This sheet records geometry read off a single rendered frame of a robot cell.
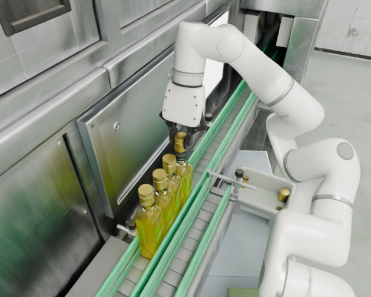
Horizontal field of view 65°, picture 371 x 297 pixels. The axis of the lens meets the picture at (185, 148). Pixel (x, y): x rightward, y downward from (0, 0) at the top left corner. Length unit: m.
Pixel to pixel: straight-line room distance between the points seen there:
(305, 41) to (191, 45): 1.00
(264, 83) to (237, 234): 0.60
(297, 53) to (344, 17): 2.82
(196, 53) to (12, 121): 0.38
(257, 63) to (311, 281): 0.49
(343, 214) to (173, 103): 0.45
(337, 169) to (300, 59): 0.99
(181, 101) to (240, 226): 0.59
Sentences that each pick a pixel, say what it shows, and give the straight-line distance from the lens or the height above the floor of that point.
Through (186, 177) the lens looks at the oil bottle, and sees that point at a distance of 0.83.
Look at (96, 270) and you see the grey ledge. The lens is 0.92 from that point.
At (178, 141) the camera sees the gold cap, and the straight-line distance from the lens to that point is 0.76.
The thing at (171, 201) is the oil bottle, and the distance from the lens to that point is 0.78.
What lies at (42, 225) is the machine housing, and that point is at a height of 1.14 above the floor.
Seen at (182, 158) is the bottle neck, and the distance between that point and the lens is 0.80.
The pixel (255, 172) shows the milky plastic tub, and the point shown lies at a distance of 1.20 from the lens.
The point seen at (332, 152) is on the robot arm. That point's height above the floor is 1.25.
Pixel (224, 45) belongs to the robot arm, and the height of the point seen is 1.44.
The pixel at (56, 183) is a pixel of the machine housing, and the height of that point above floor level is 1.21.
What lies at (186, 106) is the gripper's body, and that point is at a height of 1.29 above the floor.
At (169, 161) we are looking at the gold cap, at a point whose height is 1.16.
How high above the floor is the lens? 1.68
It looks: 42 degrees down
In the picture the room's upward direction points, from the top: straight up
